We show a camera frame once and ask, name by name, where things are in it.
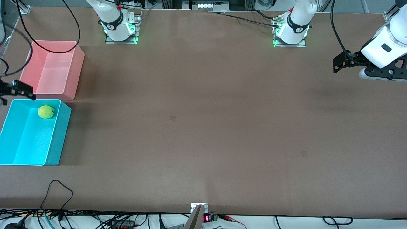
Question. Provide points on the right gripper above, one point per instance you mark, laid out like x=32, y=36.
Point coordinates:
x=9, y=88

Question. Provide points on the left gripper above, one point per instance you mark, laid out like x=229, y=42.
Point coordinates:
x=353, y=59

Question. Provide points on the yellow-green tennis ball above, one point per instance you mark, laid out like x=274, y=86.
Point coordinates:
x=45, y=112

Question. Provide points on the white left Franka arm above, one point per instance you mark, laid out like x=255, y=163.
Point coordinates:
x=295, y=22

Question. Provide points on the pink plastic bin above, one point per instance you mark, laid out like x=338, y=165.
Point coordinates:
x=54, y=73

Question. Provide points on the blue plastic bin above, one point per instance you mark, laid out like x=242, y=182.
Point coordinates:
x=31, y=140

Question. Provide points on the lit control box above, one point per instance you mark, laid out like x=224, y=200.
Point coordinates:
x=206, y=5

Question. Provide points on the red digit display module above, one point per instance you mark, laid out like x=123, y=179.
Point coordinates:
x=207, y=218

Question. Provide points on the aluminium table corner bracket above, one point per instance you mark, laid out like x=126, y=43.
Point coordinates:
x=388, y=16

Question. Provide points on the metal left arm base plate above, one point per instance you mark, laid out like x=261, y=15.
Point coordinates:
x=291, y=45

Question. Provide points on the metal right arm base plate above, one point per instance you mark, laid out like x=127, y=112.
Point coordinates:
x=137, y=28

